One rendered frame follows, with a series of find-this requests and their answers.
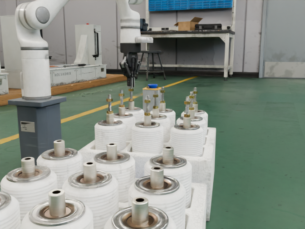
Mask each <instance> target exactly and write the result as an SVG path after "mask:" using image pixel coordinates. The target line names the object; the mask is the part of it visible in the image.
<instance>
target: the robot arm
mask: <svg viewBox="0 0 305 229"><path fill-rule="evenodd" d="M69 1H70V0H36V1H33V2H26V3H22V4H20V5H18V6H17V8H16V10H15V26H16V33H17V40H18V42H19V44H20V49H21V62H22V72H21V73H20V80H21V92H22V99H25V100H47V99H51V84H50V69H49V50H48V49H49V48H48V43H47V42H46V41H45V40H43V39H42V37H41V35H40V30H41V29H44V28H46V27H47V26H48V25H49V24H50V23H51V22H52V20H53V19H54V18H55V16H56V15H57V14H58V13H59V11H60V10H61V9H62V8H63V7H64V6H65V5H66V4H67V3H68V2H69ZM116 2H117V5H118V10H119V14H120V28H121V29H120V52H121V53H123V61H122V62H120V63H119V65H120V68H121V70H122V72H123V75H124V76H126V77H127V87H128V88H133V87H135V76H136V75H137V74H138V72H139V68H140V65H141V61H138V53H140V52H141V43H153V38H152V37H141V33H140V14H139V13H138V12H136V11H133V10H131V9H130V7H129V4H132V5H138V4H140V3H142V2H143V0H116Z"/></svg>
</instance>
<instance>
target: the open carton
mask: <svg viewBox="0 0 305 229"><path fill-rule="evenodd" d="M202 19H203V18H199V17H194V18H193V19H192V20H191V21H184V22H177V23H176V24H175V25H176V26H178V31H182V30H195V24H198V23H199V22H200V21H201V20H202Z"/></svg>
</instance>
